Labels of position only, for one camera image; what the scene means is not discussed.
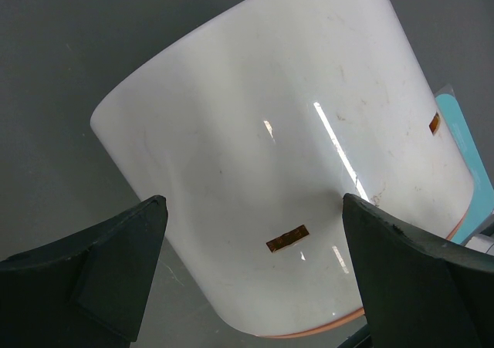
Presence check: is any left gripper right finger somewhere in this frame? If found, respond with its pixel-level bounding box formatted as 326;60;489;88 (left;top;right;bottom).
342;194;493;347

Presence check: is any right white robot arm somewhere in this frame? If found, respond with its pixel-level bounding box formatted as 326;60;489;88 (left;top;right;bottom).
465;223;494;255

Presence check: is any white drawer organizer shell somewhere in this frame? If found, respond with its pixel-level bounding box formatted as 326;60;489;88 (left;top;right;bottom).
90;0;474;338

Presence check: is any teal plastic package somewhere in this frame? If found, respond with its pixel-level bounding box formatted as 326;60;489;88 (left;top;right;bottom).
435;85;493;245

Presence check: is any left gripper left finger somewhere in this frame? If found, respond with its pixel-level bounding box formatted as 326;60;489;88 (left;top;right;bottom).
1;195;167;347

